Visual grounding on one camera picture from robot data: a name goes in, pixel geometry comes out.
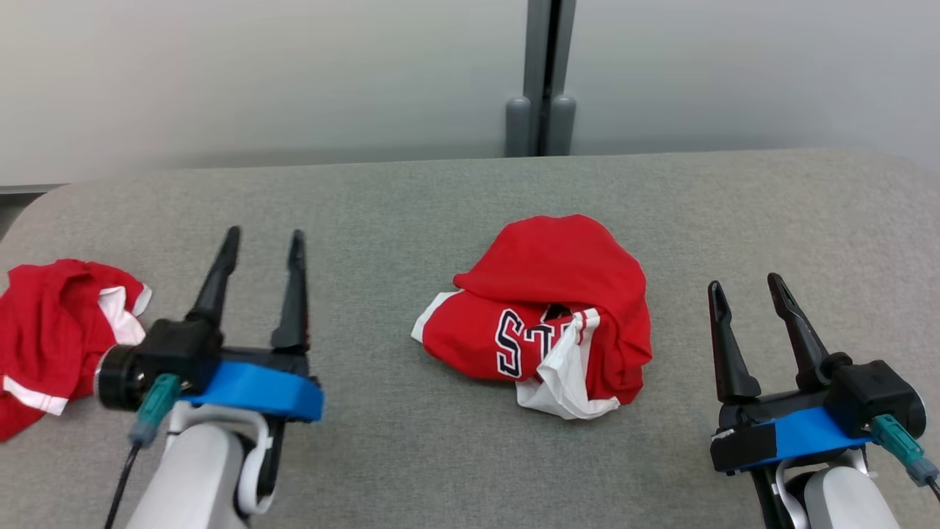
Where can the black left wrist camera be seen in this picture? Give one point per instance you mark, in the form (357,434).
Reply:
(172,349)

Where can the red shirt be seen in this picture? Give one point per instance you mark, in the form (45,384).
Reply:
(51,323)

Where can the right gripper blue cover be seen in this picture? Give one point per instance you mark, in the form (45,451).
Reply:
(793,433)

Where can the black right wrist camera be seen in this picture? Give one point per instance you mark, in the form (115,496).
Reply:
(877,389)

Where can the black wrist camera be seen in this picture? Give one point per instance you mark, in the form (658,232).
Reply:
(172,349)
(877,389)

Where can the red jersey with letters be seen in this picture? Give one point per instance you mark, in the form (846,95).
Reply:
(558,279)

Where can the grey partition post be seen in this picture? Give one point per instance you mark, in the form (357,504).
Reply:
(536,73)

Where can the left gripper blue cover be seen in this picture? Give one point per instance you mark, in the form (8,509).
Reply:
(257,389)

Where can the grey wall base rail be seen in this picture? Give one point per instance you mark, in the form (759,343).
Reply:
(29,189)

